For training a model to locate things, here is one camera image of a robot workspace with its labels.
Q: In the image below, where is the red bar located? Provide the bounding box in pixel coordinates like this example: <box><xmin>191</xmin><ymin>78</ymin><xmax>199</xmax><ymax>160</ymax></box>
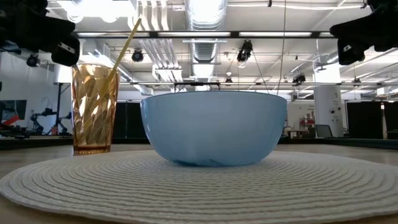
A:
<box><xmin>2</xmin><ymin>114</ymin><xmax>20</xmax><ymax>126</ymax></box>

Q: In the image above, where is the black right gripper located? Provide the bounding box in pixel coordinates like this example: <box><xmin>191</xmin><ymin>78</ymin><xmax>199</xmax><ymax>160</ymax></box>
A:
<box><xmin>330</xmin><ymin>0</ymin><xmax>398</xmax><ymax>66</ymax></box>

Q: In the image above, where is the grey office chair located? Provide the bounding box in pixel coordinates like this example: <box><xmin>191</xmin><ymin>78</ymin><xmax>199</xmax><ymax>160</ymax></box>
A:
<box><xmin>315</xmin><ymin>124</ymin><xmax>333</xmax><ymax>139</ymax></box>

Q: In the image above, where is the silver ventilation duct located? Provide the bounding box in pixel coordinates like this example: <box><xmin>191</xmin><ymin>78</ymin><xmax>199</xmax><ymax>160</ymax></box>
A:
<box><xmin>184</xmin><ymin>0</ymin><xmax>228</xmax><ymax>91</ymax></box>

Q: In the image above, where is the dark wall monitor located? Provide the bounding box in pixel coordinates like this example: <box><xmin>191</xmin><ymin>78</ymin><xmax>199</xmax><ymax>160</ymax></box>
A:
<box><xmin>0</xmin><ymin>99</ymin><xmax>27</xmax><ymax>123</ymax></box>

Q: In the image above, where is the slanted silver duct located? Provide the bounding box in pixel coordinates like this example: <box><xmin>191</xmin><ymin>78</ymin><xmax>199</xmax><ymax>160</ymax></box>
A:
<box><xmin>325</xmin><ymin>51</ymin><xmax>340</xmax><ymax>65</ymax></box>

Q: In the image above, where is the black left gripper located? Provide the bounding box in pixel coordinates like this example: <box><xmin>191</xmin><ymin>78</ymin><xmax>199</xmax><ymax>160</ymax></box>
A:
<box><xmin>0</xmin><ymin>0</ymin><xmax>81</xmax><ymax>67</ymax></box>

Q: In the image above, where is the black hanging bracket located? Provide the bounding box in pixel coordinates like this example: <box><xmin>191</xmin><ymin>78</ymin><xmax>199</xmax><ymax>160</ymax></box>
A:
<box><xmin>173</xmin><ymin>82</ymin><xmax>221</xmax><ymax>93</ymax></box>

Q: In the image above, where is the blue bowl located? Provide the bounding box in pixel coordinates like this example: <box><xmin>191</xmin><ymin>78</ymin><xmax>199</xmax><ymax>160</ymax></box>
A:
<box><xmin>140</xmin><ymin>90</ymin><xmax>288</xmax><ymax>167</ymax></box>

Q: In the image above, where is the black cabinet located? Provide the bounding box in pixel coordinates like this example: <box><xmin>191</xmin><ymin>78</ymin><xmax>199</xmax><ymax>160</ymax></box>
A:
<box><xmin>112</xmin><ymin>101</ymin><xmax>144</xmax><ymax>139</ymax></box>

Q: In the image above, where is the yellow straw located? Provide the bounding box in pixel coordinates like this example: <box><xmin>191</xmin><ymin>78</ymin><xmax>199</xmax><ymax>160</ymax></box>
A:
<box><xmin>98</xmin><ymin>17</ymin><xmax>142</xmax><ymax>97</ymax></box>

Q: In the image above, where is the black ceiling spotlight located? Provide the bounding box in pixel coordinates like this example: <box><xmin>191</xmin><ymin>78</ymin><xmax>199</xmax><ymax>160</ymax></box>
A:
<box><xmin>25</xmin><ymin>53</ymin><xmax>40</xmax><ymax>68</ymax></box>
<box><xmin>131</xmin><ymin>49</ymin><xmax>145</xmax><ymax>63</ymax></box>
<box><xmin>292</xmin><ymin>73</ymin><xmax>307</xmax><ymax>85</ymax></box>
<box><xmin>236</xmin><ymin>39</ymin><xmax>254</xmax><ymax>62</ymax></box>

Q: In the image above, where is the white pillar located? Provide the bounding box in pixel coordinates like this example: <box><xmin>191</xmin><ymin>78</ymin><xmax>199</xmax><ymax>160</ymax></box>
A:
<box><xmin>313</xmin><ymin>63</ymin><xmax>345</xmax><ymax>138</ymax></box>

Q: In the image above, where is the black partition panel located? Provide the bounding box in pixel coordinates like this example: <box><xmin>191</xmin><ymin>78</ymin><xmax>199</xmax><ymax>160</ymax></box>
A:
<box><xmin>346</xmin><ymin>101</ymin><xmax>385</xmax><ymax>140</ymax></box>
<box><xmin>384</xmin><ymin>101</ymin><xmax>398</xmax><ymax>140</ymax></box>

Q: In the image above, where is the amber faceted plastic cup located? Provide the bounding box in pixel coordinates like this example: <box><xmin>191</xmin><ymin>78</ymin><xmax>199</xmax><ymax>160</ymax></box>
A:
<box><xmin>71</xmin><ymin>63</ymin><xmax>121</xmax><ymax>156</ymax></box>

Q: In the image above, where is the black post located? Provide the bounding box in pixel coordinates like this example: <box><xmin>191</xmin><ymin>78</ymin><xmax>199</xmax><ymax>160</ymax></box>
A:
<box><xmin>53</xmin><ymin>82</ymin><xmax>72</xmax><ymax>125</ymax></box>

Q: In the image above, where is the white woven round placemat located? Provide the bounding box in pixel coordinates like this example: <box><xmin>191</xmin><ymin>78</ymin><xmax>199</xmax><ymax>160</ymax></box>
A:
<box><xmin>0</xmin><ymin>151</ymin><xmax>398</xmax><ymax>224</ymax></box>

